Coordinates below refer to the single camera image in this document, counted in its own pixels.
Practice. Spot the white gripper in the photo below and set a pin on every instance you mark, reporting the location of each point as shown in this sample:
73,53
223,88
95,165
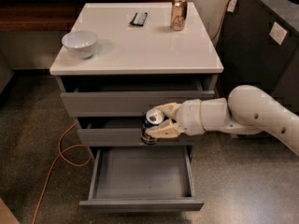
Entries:
190,117

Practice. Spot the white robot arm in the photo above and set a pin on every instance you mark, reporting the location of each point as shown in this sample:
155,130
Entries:
247,110

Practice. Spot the grey bottom drawer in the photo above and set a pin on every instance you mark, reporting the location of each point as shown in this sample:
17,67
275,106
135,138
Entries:
142,179

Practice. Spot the grey drawer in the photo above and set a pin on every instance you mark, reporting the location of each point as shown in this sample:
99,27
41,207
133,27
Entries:
142,179
88,99
110,131

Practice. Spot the grey middle drawer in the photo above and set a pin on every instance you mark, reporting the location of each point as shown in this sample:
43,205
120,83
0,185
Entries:
110,131

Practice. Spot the grey drawer cabinet white top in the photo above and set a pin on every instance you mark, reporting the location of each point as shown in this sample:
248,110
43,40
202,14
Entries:
131,53

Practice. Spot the grey top drawer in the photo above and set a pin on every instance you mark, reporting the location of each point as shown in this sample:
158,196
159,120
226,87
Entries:
88,99

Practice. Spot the gold soda can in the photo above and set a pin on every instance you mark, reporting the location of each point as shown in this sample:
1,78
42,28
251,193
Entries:
178,14

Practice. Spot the small black snack packet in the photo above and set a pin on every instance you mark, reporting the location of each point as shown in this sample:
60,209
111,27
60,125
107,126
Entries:
139,19

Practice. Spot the white bowl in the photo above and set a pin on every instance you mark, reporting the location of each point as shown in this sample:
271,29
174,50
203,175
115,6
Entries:
80,44

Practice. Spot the dark grey bin cabinet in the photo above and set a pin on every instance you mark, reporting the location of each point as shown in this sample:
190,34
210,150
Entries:
250,56

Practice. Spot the white sticker on cabinet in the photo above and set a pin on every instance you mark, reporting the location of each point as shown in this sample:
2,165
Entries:
278,33

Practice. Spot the white label tag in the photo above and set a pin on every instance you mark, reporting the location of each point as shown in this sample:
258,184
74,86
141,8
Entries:
231,5

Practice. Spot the brown wooden shelf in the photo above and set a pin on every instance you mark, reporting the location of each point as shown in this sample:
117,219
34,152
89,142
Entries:
46,15

